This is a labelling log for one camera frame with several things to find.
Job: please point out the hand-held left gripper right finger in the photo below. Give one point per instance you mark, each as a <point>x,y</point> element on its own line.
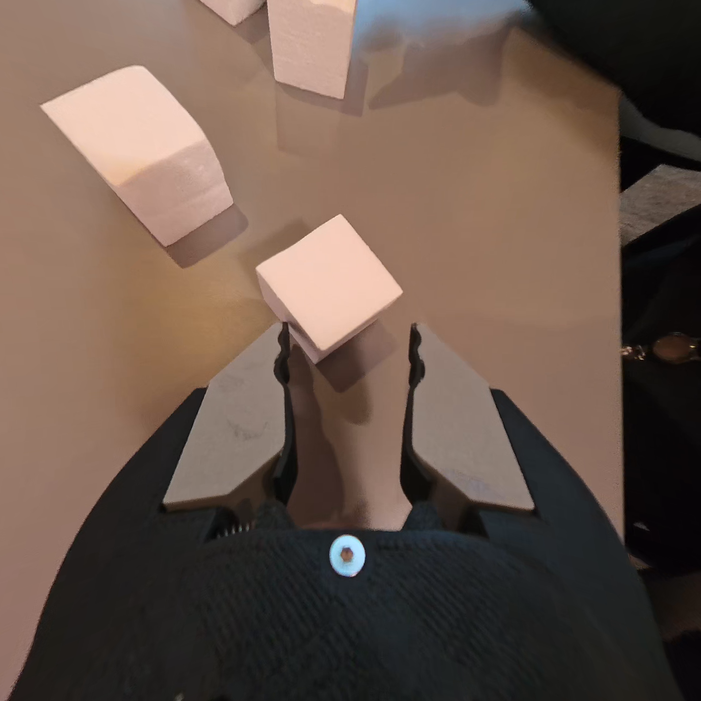
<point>465,438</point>

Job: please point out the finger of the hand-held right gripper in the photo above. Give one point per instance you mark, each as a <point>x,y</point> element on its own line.
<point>432,22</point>

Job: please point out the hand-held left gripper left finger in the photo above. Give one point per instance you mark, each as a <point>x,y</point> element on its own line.
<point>230,438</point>

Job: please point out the person's right forearm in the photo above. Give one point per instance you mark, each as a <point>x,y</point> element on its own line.
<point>630,49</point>

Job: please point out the white hard foam cube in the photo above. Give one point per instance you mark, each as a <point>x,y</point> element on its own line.
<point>312,49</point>
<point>233,8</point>
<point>148,159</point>
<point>328,285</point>

